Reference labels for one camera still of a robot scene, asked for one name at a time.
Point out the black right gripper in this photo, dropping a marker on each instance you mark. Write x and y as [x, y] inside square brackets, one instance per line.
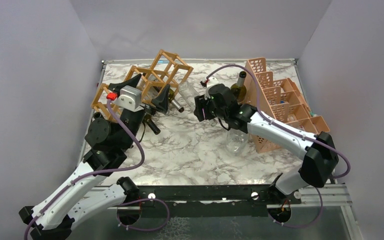
[134, 119]

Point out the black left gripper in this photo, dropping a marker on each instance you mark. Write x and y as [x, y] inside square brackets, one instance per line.
[207, 113]

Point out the wooden wine rack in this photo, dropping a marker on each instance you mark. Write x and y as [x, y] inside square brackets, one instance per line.
[173, 71]

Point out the clear glass jug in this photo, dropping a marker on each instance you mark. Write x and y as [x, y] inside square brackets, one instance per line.
[235, 141]

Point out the dark green wine bottle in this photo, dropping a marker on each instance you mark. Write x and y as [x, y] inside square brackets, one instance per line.
[147, 120]

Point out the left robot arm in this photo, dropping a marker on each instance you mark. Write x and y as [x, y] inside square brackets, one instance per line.
[67, 207]

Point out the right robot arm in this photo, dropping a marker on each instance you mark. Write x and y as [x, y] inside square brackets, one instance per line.
[316, 150]

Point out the green wine bottle silver neck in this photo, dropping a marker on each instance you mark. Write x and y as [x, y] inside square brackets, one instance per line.
[238, 89]

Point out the dark wine bottle at left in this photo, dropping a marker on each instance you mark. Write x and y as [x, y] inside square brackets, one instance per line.
[97, 115]

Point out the pink plastic organizer rack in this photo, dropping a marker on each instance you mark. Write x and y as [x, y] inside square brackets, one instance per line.
[281, 95]

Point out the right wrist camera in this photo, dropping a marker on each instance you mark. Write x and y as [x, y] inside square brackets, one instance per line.
[129, 97]

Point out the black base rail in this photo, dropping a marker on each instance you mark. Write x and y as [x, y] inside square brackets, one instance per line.
[199, 201]

